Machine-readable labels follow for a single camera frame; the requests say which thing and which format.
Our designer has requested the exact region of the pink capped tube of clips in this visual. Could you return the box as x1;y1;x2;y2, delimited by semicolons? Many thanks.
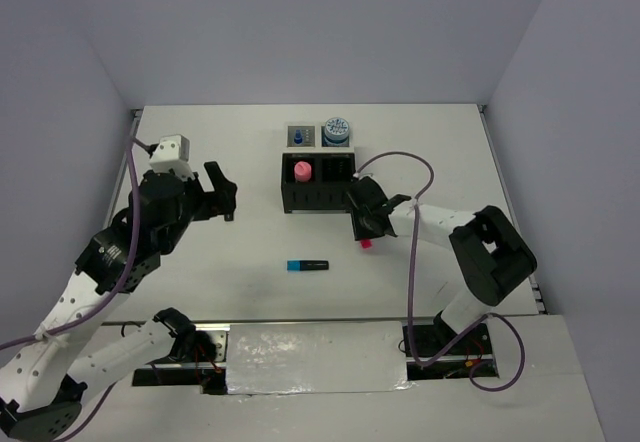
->
293;160;313;183

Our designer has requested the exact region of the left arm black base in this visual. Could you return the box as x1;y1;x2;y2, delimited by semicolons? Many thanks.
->
131;329;229;396

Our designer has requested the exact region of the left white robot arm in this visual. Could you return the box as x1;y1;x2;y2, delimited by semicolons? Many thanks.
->
1;162;237;441

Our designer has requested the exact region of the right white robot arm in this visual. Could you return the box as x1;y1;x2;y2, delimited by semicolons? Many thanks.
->
347;177;538;353

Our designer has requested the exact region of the black two-slot organizer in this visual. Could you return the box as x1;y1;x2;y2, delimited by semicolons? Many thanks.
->
280;153;356;214

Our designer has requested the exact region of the white two-slot organizer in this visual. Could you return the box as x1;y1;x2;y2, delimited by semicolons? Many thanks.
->
284;118;355;154

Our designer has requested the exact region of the blue capped black highlighter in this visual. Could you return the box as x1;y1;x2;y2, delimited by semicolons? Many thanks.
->
286;260;330;272

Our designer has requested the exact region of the silver tape sheet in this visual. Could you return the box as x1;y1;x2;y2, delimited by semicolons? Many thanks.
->
226;321;410;395

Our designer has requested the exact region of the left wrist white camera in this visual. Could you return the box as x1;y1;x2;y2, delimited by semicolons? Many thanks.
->
149;134;194;180

